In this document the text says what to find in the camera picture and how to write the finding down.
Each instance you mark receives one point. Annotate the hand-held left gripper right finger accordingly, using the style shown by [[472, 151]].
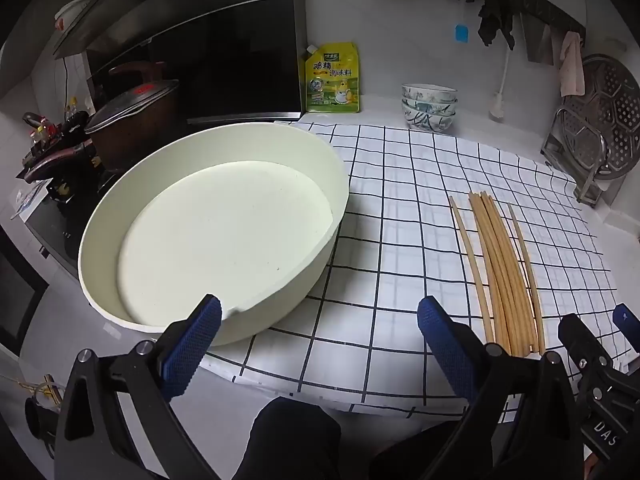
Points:
[[450, 350]]

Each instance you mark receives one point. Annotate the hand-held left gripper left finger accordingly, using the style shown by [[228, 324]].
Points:
[[192, 345]]

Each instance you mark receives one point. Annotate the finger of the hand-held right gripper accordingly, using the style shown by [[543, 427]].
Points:
[[580, 340], [627, 322]]

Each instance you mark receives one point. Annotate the bundle of wooden chopsticks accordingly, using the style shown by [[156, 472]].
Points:
[[502, 270]]

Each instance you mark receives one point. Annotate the cream round shallow pan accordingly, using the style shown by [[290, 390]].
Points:
[[225, 225]]

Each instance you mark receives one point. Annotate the white black checked tablecloth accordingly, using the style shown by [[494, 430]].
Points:
[[400, 240]]

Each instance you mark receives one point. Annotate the person's dark pants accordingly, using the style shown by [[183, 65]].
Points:
[[290, 440]]

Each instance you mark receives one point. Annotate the black gas stove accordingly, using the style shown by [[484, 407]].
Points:
[[65, 225]]

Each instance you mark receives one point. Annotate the brown cooking pot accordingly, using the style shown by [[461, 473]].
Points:
[[125, 145]]

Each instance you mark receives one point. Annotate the perforated steel steamer plate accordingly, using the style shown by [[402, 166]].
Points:
[[615, 110]]

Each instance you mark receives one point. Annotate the white blue paper card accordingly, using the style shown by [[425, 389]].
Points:
[[27, 200]]

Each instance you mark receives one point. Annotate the white floral ceramic bowl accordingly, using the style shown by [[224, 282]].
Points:
[[430, 109], [430, 122], [430, 94]]

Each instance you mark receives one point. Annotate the dark frying pan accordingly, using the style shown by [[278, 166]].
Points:
[[50, 160]]

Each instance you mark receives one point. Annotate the glass pot lid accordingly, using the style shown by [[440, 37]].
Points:
[[135, 105]]

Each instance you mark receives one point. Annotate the white dish brush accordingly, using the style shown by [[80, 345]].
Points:
[[496, 105]]

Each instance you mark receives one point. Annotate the pink hanging cloth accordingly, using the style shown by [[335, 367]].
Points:
[[572, 70]]

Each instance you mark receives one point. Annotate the cluster of condiment bottles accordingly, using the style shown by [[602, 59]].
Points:
[[72, 110]]

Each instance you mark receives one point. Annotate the black range hood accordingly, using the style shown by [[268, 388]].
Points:
[[200, 60]]

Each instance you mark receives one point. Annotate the yellow seasoning pouch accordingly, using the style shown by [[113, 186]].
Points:
[[332, 85]]

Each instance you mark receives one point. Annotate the blue scraper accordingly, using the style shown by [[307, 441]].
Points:
[[462, 34]]

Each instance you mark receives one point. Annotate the dark hanging cloth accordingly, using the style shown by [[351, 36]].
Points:
[[495, 25]]

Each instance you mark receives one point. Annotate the black wall rail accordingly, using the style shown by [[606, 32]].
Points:
[[530, 2]]

